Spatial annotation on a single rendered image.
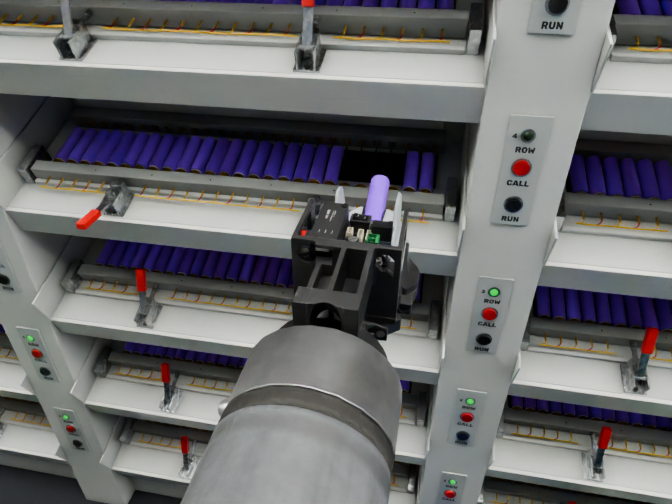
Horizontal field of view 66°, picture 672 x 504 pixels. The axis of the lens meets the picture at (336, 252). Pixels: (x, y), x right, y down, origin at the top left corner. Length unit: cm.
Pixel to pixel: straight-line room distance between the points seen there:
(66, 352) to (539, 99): 80
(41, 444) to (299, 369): 107
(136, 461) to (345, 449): 97
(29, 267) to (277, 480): 70
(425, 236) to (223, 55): 31
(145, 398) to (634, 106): 85
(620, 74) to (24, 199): 74
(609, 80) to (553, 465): 60
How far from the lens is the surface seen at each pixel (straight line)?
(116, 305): 89
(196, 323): 82
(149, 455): 117
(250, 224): 66
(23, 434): 132
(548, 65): 54
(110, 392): 104
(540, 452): 93
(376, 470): 24
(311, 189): 65
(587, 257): 66
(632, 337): 82
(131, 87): 64
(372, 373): 26
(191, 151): 75
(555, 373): 78
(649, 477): 98
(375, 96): 55
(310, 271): 34
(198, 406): 97
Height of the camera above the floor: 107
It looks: 34 degrees down
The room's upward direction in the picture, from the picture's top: straight up
